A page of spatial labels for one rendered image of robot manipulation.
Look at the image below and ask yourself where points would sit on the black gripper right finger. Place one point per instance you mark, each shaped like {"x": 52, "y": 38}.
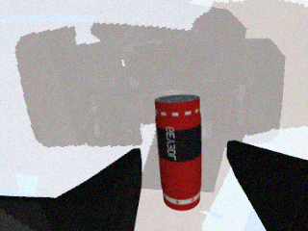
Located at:
{"x": 276, "y": 184}

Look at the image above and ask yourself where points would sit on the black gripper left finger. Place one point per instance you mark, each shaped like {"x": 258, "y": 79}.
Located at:
{"x": 108, "y": 201}

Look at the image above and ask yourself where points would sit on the red and black battery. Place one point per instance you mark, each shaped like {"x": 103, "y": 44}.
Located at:
{"x": 177, "y": 118}

